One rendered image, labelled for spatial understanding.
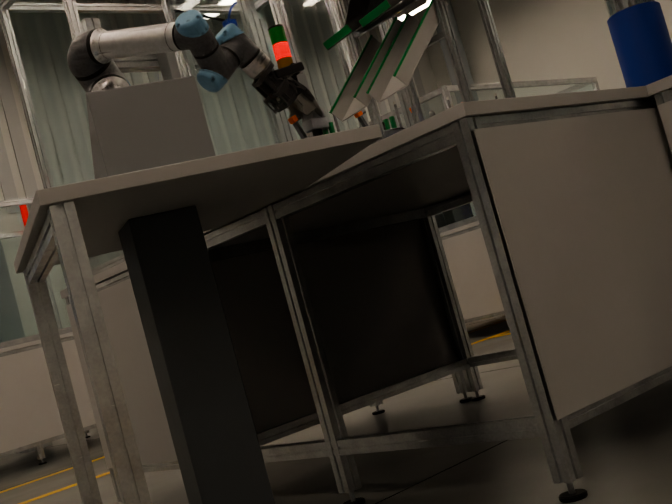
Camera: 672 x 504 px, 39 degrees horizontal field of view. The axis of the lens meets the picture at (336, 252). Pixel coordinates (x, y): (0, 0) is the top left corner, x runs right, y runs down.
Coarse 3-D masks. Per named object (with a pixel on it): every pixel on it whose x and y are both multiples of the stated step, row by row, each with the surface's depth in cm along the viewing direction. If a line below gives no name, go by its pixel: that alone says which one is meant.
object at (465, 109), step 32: (544, 96) 218; (576, 96) 226; (608, 96) 235; (640, 96) 245; (416, 128) 210; (352, 160) 227; (448, 160) 265; (352, 192) 278; (384, 192) 301; (416, 192) 328; (448, 192) 361; (320, 224) 348
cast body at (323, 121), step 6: (312, 114) 271; (324, 114) 274; (306, 120) 273; (312, 120) 270; (318, 120) 272; (324, 120) 273; (306, 126) 272; (312, 126) 270; (318, 126) 271; (324, 126) 273; (306, 132) 273
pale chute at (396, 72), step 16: (432, 0) 239; (432, 16) 238; (400, 32) 249; (416, 32) 235; (432, 32) 237; (400, 48) 248; (416, 48) 234; (384, 64) 244; (400, 64) 230; (416, 64) 233; (384, 80) 243; (400, 80) 230; (384, 96) 240
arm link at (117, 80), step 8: (104, 64) 267; (112, 64) 270; (96, 72) 266; (104, 72) 267; (112, 72) 269; (120, 72) 273; (80, 80) 268; (88, 80) 267; (96, 80) 267; (104, 80) 266; (112, 80) 267; (120, 80) 268; (88, 88) 269; (96, 88) 266; (104, 88) 265
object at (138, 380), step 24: (120, 264) 322; (96, 288) 341; (120, 288) 326; (72, 312) 356; (120, 312) 328; (120, 336) 331; (144, 336) 319; (120, 360) 334; (144, 360) 321; (144, 384) 324; (456, 384) 400; (96, 408) 354; (144, 408) 327; (144, 432) 330; (168, 432) 317; (144, 456) 332; (168, 456) 320
